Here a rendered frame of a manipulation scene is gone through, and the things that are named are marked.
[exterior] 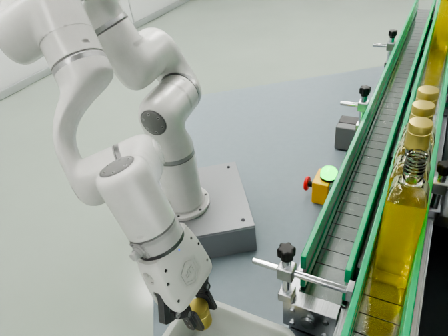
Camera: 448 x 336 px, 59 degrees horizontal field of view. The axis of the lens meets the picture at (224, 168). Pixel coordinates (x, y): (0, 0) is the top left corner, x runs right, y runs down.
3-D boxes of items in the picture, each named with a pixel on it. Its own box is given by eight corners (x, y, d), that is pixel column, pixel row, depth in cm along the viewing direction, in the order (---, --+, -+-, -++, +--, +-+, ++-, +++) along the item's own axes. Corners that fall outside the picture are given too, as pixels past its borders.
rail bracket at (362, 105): (363, 135, 110) (369, 91, 102) (337, 131, 113) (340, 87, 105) (367, 128, 113) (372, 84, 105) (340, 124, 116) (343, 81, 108)
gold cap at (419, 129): (427, 154, 61) (433, 129, 58) (401, 150, 62) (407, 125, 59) (429, 142, 63) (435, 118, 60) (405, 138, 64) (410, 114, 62)
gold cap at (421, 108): (429, 135, 65) (435, 111, 62) (405, 131, 66) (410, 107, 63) (431, 124, 67) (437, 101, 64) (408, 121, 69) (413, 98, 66)
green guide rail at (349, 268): (347, 302, 68) (351, 271, 63) (341, 300, 68) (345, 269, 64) (435, 9, 189) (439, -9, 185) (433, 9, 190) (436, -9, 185)
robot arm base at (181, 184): (154, 231, 94) (138, 180, 85) (145, 199, 104) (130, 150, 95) (216, 212, 97) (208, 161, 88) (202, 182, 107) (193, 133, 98)
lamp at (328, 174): (335, 184, 102) (335, 175, 101) (317, 181, 104) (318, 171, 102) (339, 174, 105) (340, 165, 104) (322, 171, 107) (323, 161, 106)
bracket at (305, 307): (333, 346, 69) (336, 323, 65) (281, 326, 73) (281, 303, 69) (338, 329, 72) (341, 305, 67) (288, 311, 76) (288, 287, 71)
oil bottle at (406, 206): (405, 290, 69) (430, 196, 57) (371, 280, 71) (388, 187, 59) (409, 266, 73) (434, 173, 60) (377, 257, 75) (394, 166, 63)
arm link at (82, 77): (111, 60, 66) (165, 176, 66) (37, 93, 65) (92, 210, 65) (98, 43, 57) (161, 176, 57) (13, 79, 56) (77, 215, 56)
